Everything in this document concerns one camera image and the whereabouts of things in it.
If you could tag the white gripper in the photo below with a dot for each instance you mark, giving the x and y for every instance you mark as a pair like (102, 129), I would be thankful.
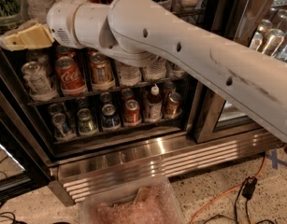
(63, 21)

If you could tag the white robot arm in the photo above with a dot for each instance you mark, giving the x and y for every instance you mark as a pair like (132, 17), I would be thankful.
(132, 31)

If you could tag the bronze can middle shelf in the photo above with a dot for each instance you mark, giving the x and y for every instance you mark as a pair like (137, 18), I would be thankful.
(101, 72)

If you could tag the stainless steel fridge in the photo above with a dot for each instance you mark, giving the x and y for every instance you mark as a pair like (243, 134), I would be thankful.
(31, 157)

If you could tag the water bottle middle left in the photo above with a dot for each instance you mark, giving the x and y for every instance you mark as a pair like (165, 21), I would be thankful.
(128, 75)

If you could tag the green can bottom shelf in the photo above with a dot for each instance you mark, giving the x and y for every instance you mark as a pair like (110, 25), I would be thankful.
(86, 124)

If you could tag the blue can bottom shelf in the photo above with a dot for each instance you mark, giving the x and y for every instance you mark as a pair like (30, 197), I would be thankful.
(110, 118)

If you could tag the water bottle middle right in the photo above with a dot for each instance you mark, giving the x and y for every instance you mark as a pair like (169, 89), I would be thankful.
(156, 70)

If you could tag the red can bottom shelf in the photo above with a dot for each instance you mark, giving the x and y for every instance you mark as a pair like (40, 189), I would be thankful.
(131, 115)

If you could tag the white cap juice bottle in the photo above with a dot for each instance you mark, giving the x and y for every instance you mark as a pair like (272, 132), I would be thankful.
(153, 106)

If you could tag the copper can bottom shelf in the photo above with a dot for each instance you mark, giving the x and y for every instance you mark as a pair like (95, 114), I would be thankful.
(172, 105)

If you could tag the steel fridge sliding door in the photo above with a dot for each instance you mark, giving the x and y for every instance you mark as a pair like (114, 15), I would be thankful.
(236, 20)

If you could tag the green LaCroix can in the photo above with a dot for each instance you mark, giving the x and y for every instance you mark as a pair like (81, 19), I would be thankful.
(10, 14)

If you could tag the red Coca-Cola can front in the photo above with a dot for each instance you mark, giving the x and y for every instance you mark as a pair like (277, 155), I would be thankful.
(71, 79)

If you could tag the silver can front left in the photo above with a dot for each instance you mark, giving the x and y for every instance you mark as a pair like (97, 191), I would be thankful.
(41, 88)

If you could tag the blue silver can bottom left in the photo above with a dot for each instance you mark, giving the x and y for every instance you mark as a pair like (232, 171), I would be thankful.
(63, 131)

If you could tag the clear plastic bin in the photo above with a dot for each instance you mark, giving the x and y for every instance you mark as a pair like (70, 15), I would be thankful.
(149, 200)

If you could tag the black power adapter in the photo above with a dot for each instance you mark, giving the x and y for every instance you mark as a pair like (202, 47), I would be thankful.
(249, 187)

